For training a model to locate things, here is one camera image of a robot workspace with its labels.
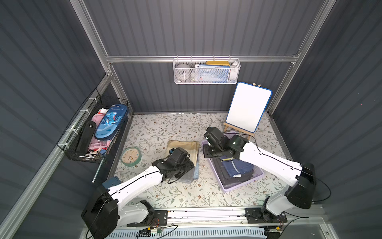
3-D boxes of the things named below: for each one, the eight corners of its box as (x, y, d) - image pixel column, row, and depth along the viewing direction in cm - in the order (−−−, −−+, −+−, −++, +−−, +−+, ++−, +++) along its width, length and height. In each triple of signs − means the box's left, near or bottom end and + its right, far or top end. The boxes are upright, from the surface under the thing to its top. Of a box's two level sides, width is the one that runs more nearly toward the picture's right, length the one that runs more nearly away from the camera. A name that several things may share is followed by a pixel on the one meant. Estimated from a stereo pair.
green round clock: (119, 166, 94) (117, 164, 91) (125, 149, 102) (123, 146, 99) (138, 166, 94) (137, 164, 91) (143, 149, 102) (142, 146, 99)
